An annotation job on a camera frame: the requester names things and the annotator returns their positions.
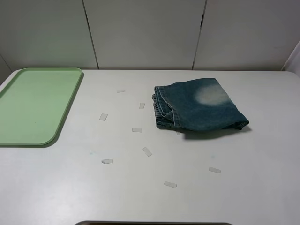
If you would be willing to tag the children's blue denim shorts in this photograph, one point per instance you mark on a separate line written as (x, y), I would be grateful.
(199, 105)

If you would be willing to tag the green plastic tray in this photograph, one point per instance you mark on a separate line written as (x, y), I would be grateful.
(34, 104)

